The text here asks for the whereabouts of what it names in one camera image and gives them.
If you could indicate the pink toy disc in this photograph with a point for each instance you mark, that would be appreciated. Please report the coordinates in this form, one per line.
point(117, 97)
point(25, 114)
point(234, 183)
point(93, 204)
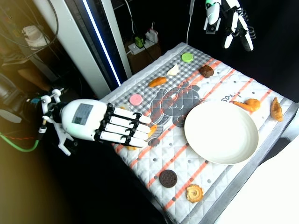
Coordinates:
point(136, 99)

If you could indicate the pale toy food piece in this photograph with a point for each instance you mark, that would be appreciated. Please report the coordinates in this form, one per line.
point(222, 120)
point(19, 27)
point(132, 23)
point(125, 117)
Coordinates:
point(124, 107)

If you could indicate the orange fried toy food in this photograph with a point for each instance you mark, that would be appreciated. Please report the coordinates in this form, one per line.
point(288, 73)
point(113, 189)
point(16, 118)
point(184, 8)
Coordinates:
point(157, 82)

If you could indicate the white toy dumpling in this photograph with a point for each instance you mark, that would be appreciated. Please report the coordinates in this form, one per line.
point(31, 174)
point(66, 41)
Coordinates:
point(173, 70)

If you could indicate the cream round plate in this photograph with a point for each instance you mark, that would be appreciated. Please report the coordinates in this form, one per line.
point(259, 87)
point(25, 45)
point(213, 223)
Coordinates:
point(220, 133)

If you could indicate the white pillar with blue light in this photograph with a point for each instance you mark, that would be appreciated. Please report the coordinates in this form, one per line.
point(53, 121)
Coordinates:
point(77, 46)

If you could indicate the white power strip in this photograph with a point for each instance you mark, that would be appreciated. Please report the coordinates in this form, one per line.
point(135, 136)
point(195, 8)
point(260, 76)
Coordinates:
point(135, 48)

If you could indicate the brown chocolate toy cookie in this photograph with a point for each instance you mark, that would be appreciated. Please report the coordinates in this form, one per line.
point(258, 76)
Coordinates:
point(168, 178)

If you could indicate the toy fried chicken drumstick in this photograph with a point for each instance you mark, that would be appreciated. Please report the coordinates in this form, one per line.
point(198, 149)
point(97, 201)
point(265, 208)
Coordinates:
point(251, 105)

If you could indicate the brown chocolate cake piece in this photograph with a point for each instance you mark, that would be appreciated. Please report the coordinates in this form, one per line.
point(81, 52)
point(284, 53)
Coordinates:
point(206, 71)

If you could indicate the yellow toy tart biscuit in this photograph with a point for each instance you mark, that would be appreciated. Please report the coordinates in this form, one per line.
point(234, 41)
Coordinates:
point(194, 193)

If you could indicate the brown cardboard box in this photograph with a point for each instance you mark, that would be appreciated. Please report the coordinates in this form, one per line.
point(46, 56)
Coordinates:
point(144, 60)

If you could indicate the golden toy fried dumpling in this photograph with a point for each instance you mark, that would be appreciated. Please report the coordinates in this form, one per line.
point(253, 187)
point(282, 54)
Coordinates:
point(276, 109)

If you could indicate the green plug adapter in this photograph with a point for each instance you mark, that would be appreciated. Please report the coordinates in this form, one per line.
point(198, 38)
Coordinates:
point(139, 42)

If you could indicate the small orange toy food piece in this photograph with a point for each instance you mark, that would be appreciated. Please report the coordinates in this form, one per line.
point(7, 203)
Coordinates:
point(132, 148)

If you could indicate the grey quilt with bear print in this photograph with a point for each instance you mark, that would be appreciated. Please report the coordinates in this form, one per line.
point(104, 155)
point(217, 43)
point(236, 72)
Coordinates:
point(163, 158)

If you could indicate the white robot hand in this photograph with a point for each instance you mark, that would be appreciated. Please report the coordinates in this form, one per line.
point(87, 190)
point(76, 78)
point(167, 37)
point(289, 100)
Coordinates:
point(234, 21)
point(79, 121)

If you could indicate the white charger plug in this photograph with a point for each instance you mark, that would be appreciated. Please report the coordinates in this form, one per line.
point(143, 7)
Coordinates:
point(151, 36)

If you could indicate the white crumpled cloth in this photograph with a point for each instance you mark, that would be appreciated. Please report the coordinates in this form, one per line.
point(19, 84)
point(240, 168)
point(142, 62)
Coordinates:
point(35, 36)

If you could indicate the green toy disc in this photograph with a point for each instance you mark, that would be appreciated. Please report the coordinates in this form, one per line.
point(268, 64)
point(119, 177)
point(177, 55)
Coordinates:
point(187, 57)

